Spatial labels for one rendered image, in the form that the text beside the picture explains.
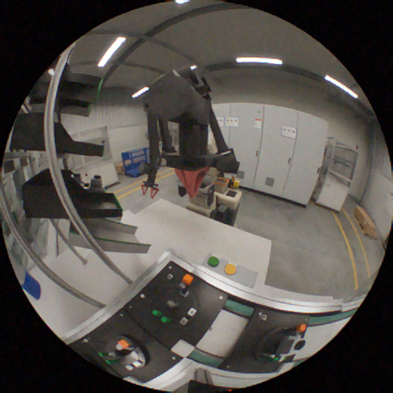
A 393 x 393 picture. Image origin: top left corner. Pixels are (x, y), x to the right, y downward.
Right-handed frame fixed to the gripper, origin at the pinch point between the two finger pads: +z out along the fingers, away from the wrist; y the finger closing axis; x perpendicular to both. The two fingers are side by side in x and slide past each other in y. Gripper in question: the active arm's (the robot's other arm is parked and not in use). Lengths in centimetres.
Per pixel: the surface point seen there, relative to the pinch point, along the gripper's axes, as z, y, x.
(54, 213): -2.6, -16.9, -28.3
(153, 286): 27.6, -4.2, -17.0
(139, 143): -9, -857, 477
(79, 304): 40, -26, -55
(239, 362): 28.2, 31.7, -25.4
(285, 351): 18.4, 37.5, -19.8
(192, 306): 25.7, 9.7, -14.8
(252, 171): 57, -14, 280
